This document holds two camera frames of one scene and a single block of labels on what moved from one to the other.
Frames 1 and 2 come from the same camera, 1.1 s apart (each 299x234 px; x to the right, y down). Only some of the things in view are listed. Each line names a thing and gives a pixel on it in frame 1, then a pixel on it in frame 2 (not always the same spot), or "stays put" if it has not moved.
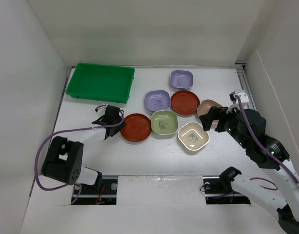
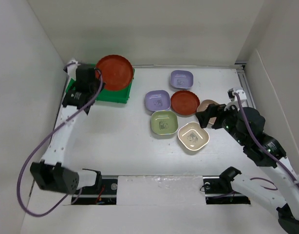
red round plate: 138,127 to 117,71
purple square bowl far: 181,79 stays put
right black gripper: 214,113 stays put
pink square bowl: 204,106 stays put
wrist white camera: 101,108 to 71,68
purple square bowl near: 157,100 stays put
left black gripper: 118,128 to 99,82
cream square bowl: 193,135 stays put
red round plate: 184,102 stays put
